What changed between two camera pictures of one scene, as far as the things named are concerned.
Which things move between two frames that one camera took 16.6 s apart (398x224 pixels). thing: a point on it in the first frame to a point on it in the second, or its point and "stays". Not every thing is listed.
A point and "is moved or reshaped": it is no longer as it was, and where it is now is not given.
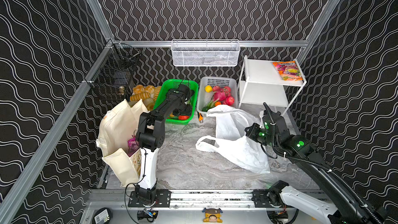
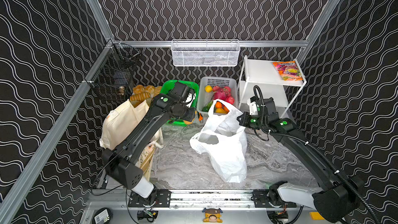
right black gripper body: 253,130 to 244,120
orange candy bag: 288,70 stays
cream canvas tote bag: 117,126 stays
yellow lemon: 208,88 stays
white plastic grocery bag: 231,140 is moved or reshaped
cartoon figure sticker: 212,215 stays
